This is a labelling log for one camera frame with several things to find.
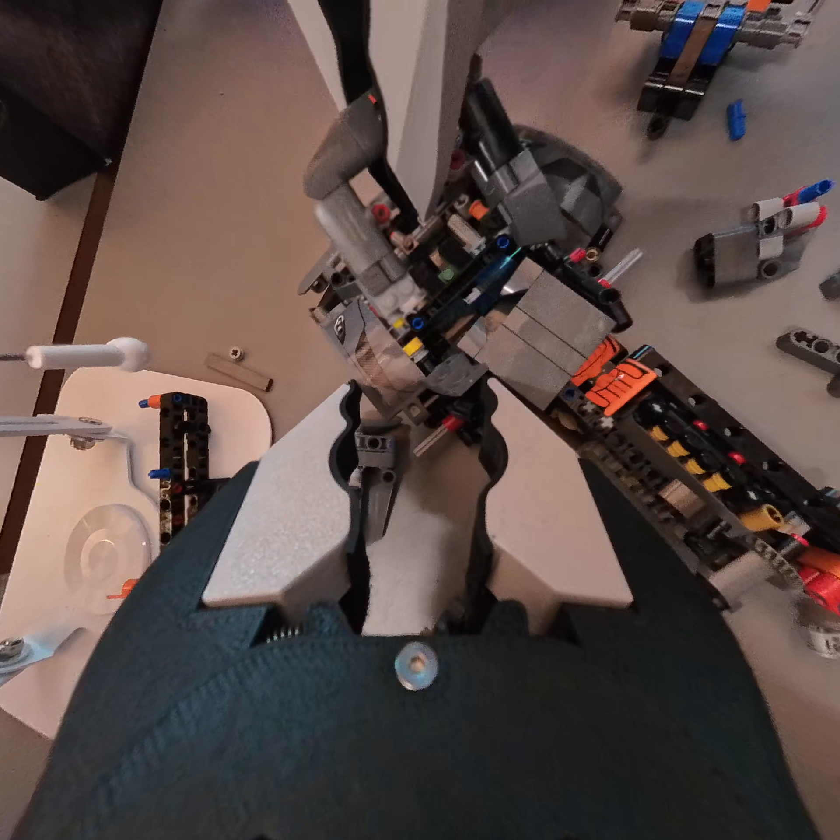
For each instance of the grey and white lego subassembly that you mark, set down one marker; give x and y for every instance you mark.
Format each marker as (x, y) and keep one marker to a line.
(735, 253)

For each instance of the small grey lego piece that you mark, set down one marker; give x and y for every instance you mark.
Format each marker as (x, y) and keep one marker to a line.
(377, 485)

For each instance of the grey lego car model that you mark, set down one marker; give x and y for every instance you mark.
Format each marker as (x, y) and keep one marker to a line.
(544, 328)

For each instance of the grey flat lego tile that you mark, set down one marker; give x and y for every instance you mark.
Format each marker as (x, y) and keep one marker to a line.
(239, 373)

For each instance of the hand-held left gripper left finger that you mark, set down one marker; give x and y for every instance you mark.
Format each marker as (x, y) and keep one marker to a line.
(282, 505)

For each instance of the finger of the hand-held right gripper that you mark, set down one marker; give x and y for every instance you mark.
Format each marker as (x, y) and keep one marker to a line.
(305, 19)
(426, 98)

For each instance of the clear magnifying lens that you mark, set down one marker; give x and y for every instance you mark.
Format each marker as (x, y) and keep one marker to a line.
(105, 558)

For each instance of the white base board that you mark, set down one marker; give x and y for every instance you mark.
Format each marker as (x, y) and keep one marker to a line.
(216, 420)

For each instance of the blue and black lego assembly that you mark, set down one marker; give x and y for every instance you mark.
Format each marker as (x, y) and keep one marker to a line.
(695, 39)

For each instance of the dark grey lego beam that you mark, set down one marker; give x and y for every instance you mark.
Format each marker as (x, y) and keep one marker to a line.
(807, 348)

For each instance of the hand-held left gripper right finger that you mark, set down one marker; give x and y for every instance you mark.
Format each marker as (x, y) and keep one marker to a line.
(551, 518)

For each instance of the black lego frame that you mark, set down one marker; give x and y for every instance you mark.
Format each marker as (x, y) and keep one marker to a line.
(172, 420)

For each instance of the blue lego pin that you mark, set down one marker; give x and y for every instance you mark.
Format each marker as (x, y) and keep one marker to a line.
(736, 120)

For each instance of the dark upholstered seat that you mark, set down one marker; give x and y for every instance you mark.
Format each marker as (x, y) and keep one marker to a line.
(65, 79)

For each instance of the orange lego piece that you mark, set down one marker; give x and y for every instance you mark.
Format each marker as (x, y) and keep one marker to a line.
(128, 586)

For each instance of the white lego connector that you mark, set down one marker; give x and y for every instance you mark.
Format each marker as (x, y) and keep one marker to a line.
(825, 640)

